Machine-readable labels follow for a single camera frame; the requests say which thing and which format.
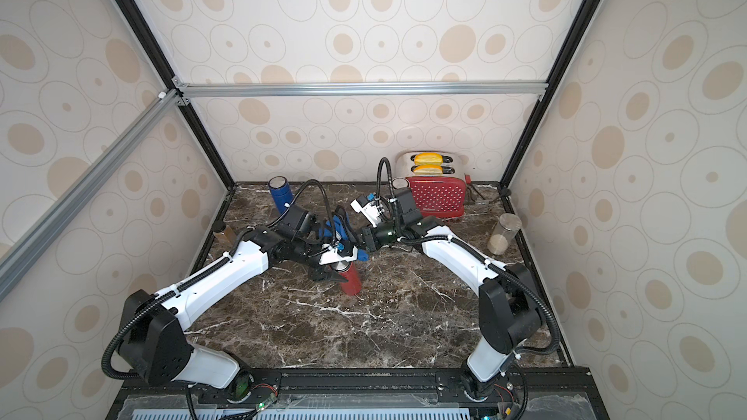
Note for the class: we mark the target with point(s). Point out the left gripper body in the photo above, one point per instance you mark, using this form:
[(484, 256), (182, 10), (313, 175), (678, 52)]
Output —
[(307, 253)]

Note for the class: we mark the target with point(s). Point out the yellow toast slice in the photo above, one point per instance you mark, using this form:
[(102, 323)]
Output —
[(427, 159), (428, 170)]

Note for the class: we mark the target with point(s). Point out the left aluminium frame bar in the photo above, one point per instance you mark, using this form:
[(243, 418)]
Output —
[(32, 246)]

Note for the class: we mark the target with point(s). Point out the left black frame post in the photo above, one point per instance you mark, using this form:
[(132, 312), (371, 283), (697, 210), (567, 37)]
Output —
[(155, 54)]

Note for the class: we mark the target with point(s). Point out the blue thermos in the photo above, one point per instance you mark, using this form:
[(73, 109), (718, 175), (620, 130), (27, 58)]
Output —
[(281, 193)]

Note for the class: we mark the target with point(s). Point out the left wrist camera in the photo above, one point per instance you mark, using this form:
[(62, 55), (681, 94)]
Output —
[(300, 223)]

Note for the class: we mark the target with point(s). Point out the small brown bottle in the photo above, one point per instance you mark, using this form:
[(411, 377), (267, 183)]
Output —
[(224, 234)]

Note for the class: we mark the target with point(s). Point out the red polka dot toaster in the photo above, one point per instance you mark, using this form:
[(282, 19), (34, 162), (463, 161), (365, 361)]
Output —
[(440, 196)]

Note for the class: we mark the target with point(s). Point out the front yellow toast slice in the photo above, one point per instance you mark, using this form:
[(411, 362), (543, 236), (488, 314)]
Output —
[(428, 170)]

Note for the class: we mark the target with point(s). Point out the glass jar with powder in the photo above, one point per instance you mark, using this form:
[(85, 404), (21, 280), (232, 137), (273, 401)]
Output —
[(503, 233)]

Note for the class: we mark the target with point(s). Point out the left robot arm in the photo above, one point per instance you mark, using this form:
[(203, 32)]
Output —
[(151, 343)]

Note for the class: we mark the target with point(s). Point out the red thermos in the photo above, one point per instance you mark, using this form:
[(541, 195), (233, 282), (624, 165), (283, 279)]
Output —
[(352, 284)]

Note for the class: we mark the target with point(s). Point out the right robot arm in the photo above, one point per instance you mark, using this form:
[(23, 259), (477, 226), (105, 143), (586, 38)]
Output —
[(514, 320)]

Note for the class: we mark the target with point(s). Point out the horizontal aluminium frame bar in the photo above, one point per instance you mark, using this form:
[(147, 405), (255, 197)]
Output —
[(364, 89)]

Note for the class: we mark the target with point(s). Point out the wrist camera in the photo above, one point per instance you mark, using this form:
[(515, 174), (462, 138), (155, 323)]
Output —
[(300, 223), (400, 209)]

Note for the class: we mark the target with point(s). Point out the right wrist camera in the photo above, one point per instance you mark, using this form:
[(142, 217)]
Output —
[(400, 209)]

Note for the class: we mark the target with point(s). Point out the pink thermos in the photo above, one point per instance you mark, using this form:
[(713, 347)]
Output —
[(400, 183)]

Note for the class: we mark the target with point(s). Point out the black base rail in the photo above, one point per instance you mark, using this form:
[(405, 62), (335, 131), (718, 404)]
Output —
[(565, 393)]

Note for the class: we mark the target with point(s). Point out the blue cleaning cloth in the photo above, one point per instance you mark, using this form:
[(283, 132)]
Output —
[(345, 233)]

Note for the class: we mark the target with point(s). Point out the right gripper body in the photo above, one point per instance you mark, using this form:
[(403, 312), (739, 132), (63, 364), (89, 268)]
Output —
[(370, 236)]

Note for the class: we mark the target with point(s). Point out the rear yellow toast slice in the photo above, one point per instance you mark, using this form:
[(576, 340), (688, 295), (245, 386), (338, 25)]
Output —
[(427, 159)]

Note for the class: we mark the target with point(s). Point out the black frame post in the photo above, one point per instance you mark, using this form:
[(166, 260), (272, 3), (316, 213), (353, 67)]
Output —
[(567, 51), (155, 54)]

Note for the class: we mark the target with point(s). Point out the right black frame post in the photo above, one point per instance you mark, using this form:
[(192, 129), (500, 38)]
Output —
[(567, 51)]

